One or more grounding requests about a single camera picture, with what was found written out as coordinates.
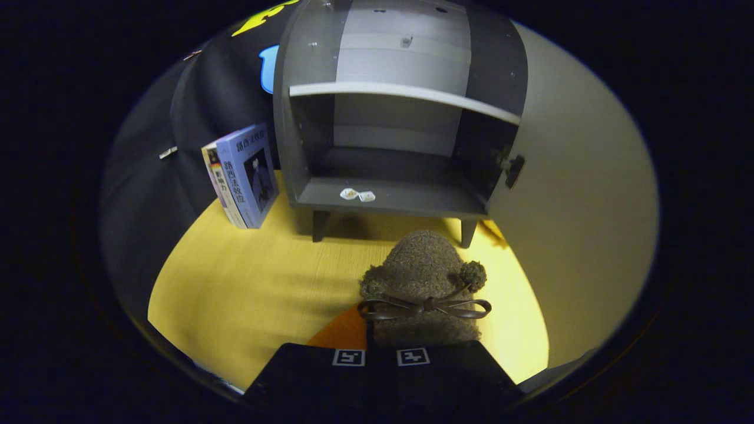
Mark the grey shoe cabinet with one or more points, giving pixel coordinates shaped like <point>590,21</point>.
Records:
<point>424,200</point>

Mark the brown fuzzy shoe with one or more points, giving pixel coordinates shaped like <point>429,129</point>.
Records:
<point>421,259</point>

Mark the white cloth clip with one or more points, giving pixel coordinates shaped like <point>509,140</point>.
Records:
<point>168,152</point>

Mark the black backdrop cloth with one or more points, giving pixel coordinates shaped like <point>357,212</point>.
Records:
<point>147,194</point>

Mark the metal door hinge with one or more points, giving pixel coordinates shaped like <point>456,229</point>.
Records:
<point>515,171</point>

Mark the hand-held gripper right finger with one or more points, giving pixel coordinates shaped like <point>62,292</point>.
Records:
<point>447,377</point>

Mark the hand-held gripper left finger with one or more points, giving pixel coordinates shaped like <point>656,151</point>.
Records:
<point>318,377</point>

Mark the red cloth clip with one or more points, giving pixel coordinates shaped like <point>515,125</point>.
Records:
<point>192,55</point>

